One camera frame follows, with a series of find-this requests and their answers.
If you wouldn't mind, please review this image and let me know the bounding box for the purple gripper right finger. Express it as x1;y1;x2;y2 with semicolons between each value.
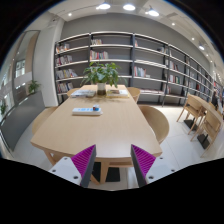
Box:
131;145;156;187

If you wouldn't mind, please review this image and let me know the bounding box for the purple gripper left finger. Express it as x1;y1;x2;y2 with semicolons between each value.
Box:
71;145;96;188

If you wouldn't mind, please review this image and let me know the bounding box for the wooden chair right near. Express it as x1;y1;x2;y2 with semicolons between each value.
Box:
139;105;169;144

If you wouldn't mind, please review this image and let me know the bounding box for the wooden chair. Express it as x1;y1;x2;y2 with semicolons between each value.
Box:
139;105;169;144
128;87;140;102

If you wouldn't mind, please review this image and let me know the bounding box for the white power strip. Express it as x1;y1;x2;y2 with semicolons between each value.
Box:
72;108;102;116

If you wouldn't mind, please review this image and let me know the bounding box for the long wooden table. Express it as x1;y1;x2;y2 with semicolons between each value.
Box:
31;96;162;183

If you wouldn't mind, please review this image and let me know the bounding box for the wooden chair right far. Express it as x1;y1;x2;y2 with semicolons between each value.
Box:
128;87;140;102

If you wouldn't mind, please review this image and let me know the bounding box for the book stack right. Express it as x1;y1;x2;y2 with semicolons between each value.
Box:
106;89;129;98

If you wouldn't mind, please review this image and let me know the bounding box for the wooden desk right background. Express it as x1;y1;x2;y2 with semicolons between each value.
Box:
179;94;215;131

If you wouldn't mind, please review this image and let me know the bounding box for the wooden chair background right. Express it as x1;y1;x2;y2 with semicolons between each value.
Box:
197;111;223;151

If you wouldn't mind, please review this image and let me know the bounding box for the potted green plant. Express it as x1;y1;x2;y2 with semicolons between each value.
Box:
81;61;120;95

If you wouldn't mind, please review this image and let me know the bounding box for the small plant left background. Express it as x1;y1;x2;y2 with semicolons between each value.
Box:
28;80;40;94

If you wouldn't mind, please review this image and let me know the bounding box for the grey bookshelf wall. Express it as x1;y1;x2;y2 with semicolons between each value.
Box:
54;31;214;105

